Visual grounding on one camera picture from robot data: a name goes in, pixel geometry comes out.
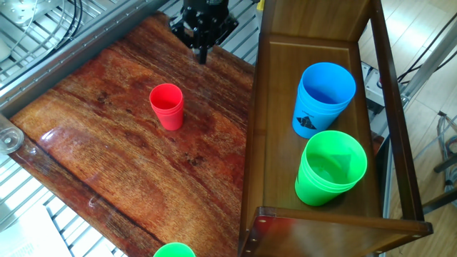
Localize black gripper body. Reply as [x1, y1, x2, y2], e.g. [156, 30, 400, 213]
[181, 0, 230, 29]

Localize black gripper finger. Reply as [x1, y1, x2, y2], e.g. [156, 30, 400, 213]
[201, 16, 240, 65]
[168, 15, 204, 65]

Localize red plastic cup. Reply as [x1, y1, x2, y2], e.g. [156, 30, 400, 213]
[149, 83, 185, 132]

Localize dark wooden shelf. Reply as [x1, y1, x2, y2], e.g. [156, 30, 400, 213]
[237, 0, 434, 257]

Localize blue plastic cup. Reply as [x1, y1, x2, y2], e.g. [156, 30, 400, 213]
[291, 61, 357, 139]

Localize wood grain table mat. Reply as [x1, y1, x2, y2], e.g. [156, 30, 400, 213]
[9, 11, 255, 257]

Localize aluminium plate with cylinder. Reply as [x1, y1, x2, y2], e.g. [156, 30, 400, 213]
[0, 0, 64, 28]

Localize green plastic cup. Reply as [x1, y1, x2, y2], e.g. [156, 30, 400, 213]
[294, 130, 368, 207]

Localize aluminium table leg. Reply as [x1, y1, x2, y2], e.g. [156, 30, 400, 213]
[401, 28, 457, 105]

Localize green cup at bottom edge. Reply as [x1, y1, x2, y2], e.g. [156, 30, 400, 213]
[152, 241, 196, 257]

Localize white paper sheet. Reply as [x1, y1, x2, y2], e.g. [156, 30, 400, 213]
[0, 203, 74, 257]

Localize black cables on table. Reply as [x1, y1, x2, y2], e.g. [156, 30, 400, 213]
[53, 0, 84, 51]

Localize aluminium frame rail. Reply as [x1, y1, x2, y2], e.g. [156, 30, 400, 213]
[0, 0, 169, 119]

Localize grey switch box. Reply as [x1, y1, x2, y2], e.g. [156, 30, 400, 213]
[361, 61, 387, 108]

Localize thin black floor cable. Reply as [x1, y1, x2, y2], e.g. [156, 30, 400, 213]
[396, 12, 457, 85]

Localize grey floor cable bundle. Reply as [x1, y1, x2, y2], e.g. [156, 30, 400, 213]
[437, 110, 457, 188]

